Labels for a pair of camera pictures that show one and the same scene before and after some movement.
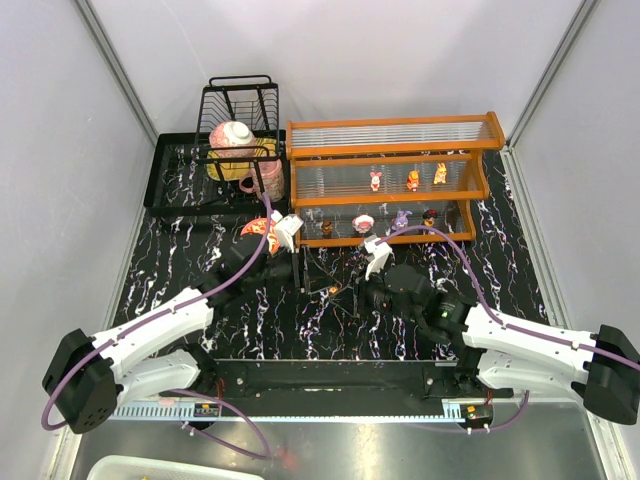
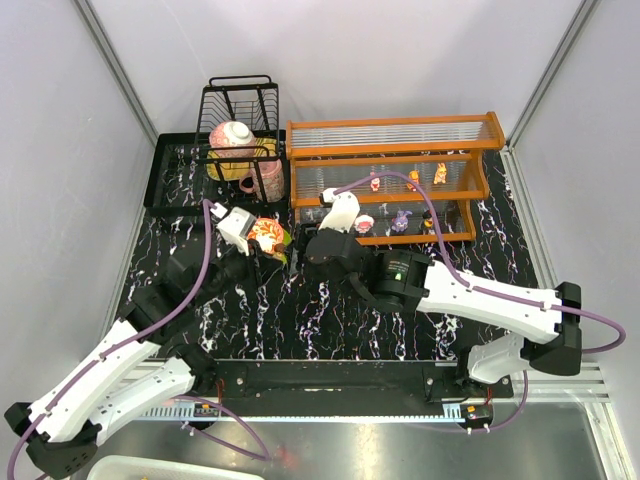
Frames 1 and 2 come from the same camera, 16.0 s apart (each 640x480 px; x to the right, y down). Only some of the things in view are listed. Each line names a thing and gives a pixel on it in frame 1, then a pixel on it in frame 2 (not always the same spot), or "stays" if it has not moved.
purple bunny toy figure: [401, 220] stays
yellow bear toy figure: [413, 179] stays
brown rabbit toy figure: [440, 175] stays
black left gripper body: [298, 267] to [252, 257]
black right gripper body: [361, 288] to [310, 244]
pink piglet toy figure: [375, 180] stays
